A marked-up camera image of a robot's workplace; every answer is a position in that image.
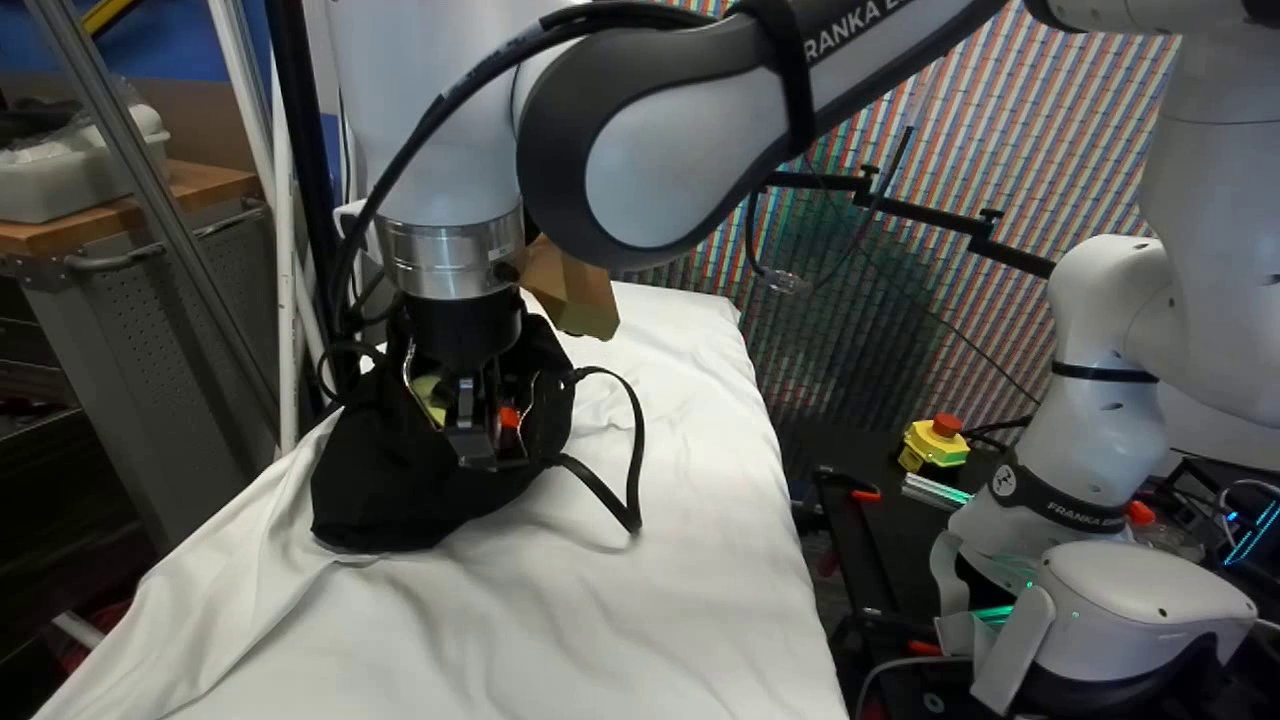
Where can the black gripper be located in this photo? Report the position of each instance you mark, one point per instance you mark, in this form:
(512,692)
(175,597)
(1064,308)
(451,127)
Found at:
(462,332)

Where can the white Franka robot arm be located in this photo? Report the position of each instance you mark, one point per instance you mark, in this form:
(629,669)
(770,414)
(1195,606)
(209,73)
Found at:
(664,132)

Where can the yellow cloth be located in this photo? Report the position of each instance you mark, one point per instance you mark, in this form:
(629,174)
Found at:
(425,393)

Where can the white tablecloth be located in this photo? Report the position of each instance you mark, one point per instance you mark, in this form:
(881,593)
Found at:
(601,625)

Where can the black vertical pole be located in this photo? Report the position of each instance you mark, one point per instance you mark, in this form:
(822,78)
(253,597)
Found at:
(302,203)

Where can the grey cabinet with wooden top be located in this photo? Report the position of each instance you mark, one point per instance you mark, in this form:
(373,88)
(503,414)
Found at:
(133,345)

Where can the yellow emergency stop button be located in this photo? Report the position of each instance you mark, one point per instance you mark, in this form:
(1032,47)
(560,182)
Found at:
(932,446)

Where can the white plastic bin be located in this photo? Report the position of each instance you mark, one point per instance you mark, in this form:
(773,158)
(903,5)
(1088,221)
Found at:
(65,174)

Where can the large display screen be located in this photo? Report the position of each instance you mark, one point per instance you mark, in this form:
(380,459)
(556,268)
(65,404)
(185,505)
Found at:
(1042,132)

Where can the aluminium frame post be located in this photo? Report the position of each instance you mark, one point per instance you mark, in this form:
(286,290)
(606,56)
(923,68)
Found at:
(133,174)

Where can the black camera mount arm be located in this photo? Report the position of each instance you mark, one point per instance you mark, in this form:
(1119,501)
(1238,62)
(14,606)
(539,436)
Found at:
(932,215)

